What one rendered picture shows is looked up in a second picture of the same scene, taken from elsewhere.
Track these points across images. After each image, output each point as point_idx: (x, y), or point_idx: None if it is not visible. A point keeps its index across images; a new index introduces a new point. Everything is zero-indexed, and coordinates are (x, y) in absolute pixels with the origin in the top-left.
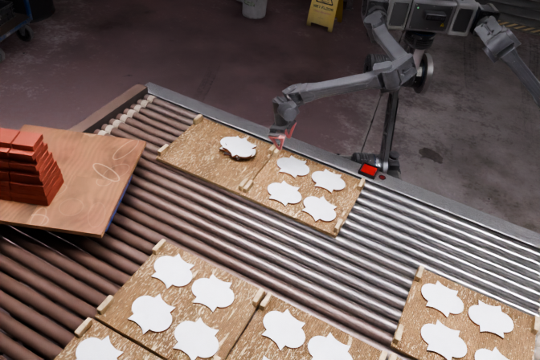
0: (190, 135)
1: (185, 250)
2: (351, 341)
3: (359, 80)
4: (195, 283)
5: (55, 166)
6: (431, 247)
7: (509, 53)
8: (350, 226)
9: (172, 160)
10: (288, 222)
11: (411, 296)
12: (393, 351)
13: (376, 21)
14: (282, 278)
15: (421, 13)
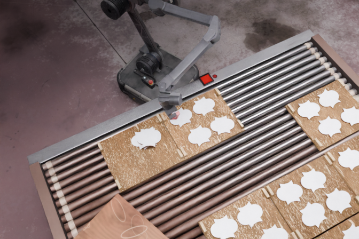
0: (111, 160)
1: (209, 213)
2: (310, 166)
3: (201, 51)
4: (239, 220)
5: None
6: (275, 90)
7: None
8: (239, 117)
9: (130, 183)
10: (218, 146)
11: (300, 121)
12: (322, 151)
13: (161, 4)
14: (254, 173)
15: None
